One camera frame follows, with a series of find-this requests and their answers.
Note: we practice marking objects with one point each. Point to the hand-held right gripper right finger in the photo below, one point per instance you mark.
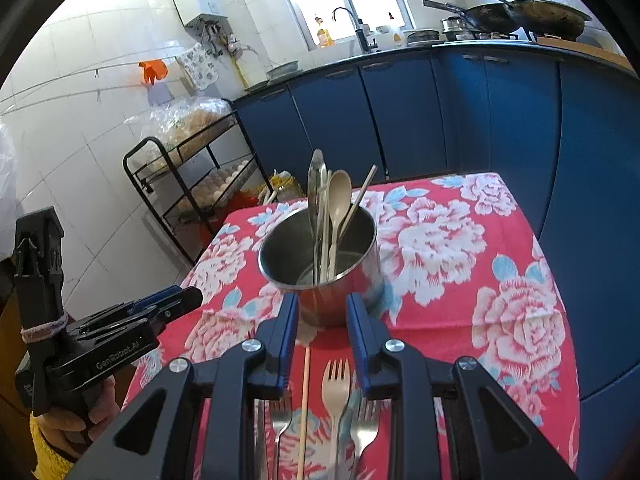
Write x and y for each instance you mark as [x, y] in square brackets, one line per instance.
[362, 350]

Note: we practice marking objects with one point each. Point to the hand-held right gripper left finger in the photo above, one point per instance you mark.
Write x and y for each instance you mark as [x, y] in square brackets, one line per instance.
[285, 350]

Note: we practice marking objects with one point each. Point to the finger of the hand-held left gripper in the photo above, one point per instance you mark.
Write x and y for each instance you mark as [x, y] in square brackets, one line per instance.
[155, 299]
[180, 305]

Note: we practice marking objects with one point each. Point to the silver fork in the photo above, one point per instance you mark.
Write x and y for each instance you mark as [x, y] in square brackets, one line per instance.
[336, 395]

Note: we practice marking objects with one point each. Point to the stainless steel pot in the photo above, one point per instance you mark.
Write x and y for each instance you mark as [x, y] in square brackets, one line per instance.
[322, 310]

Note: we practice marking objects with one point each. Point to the wooden chopstick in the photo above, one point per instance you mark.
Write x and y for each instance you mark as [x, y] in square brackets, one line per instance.
[303, 410]
[366, 187]

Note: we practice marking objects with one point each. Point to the steel fork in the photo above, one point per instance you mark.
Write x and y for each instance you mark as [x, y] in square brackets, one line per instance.
[364, 427]
[281, 422]

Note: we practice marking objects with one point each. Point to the beige spoon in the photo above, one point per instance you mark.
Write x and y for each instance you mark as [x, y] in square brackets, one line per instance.
[341, 195]

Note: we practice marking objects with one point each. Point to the steel table knife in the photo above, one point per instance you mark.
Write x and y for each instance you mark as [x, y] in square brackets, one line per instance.
[316, 180]

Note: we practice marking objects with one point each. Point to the person's left forearm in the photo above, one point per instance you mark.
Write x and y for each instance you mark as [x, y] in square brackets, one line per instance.
[50, 462]

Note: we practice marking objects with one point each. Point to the person's left hand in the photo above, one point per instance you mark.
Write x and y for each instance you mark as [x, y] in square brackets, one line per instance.
[107, 400]

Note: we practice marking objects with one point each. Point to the pink rubber band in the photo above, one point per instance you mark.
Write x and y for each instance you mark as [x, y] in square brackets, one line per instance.
[45, 331]

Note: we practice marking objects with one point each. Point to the red floral tablecloth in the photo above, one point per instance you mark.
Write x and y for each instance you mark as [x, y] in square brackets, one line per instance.
[450, 285]

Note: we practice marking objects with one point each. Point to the tray of eggs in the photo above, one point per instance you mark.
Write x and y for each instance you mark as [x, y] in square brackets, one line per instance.
[220, 185]

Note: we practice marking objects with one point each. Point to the black metal rack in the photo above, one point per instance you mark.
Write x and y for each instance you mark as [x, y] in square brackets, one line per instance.
[160, 170]

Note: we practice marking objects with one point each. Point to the clear bag of bread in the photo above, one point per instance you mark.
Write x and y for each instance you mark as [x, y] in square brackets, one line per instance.
[190, 125]

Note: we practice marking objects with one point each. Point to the orange rubber glove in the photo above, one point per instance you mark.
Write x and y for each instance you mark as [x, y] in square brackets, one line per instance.
[152, 72]

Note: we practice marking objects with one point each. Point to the patterned white cloth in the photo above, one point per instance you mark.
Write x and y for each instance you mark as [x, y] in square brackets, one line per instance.
[197, 67]

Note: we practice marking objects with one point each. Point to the grey bowl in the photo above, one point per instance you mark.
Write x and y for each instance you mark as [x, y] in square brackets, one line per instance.
[282, 71]

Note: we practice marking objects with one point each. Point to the blue kitchen cabinets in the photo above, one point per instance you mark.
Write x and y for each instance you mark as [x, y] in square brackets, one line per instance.
[500, 120]

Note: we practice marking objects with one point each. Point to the white squeeze bottle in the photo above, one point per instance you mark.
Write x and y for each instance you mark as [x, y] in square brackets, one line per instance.
[397, 37]

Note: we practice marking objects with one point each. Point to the kitchen faucet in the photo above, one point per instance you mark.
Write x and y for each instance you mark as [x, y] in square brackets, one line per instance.
[362, 35]

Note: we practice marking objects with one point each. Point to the steel basin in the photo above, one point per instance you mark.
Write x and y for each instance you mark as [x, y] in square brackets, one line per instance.
[422, 37]

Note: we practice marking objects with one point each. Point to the small steel lidded pot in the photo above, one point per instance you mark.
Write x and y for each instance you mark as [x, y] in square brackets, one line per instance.
[457, 29]

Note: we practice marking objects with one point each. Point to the black frying pan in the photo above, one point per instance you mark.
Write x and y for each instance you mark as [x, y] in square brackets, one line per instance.
[492, 17]

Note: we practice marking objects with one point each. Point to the wooden cutting board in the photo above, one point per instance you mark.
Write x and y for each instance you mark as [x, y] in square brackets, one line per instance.
[585, 50]

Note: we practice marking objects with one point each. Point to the black wok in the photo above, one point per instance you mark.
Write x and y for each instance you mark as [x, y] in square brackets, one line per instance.
[555, 17]

